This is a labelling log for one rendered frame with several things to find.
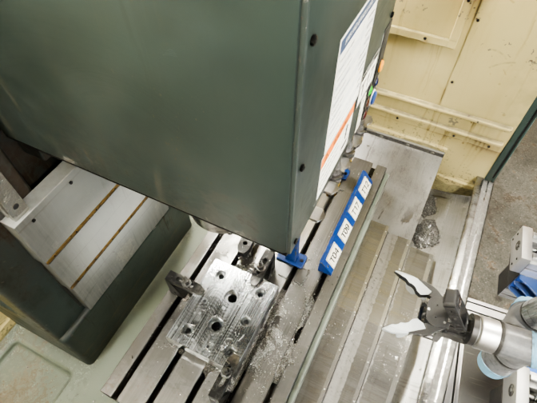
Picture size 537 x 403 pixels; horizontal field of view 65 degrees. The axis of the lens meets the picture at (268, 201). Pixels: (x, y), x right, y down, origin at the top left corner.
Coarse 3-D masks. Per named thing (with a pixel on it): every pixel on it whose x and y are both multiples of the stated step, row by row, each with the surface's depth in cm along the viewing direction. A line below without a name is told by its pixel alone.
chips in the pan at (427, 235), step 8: (432, 200) 196; (424, 208) 192; (432, 208) 192; (424, 216) 191; (424, 224) 187; (432, 224) 187; (416, 232) 186; (424, 232) 184; (432, 232) 184; (416, 240) 183; (424, 240) 182; (432, 240) 182; (416, 248) 181; (424, 248) 181
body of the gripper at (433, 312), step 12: (432, 300) 97; (420, 312) 102; (432, 312) 95; (444, 312) 95; (432, 324) 94; (444, 324) 94; (468, 324) 96; (432, 336) 98; (444, 336) 99; (456, 336) 97; (468, 336) 95
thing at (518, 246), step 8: (520, 232) 146; (528, 232) 145; (512, 240) 151; (520, 240) 144; (528, 240) 143; (536, 240) 145; (512, 248) 149; (520, 248) 142; (528, 248) 141; (536, 248) 146; (512, 256) 147; (520, 256) 140; (528, 256) 139; (512, 264) 145; (520, 264) 142; (528, 264) 140; (536, 264) 139; (520, 272) 145; (528, 272) 143; (536, 272) 142
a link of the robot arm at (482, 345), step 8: (480, 320) 94; (488, 320) 94; (496, 320) 95; (480, 328) 93; (488, 328) 92; (496, 328) 92; (480, 336) 92; (488, 336) 92; (496, 336) 92; (480, 344) 93; (488, 344) 92; (496, 344) 92; (488, 352) 93
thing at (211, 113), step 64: (0, 0) 55; (64, 0) 49; (128, 0) 44; (192, 0) 41; (256, 0) 38; (320, 0) 39; (384, 0) 67; (0, 64) 67; (64, 64) 59; (128, 64) 52; (192, 64) 47; (256, 64) 43; (320, 64) 46; (64, 128) 73; (128, 128) 64; (192, 128) 56; (256, 128) 50; (320, 128) 58; (192, 192) 69; (256, 192) 61
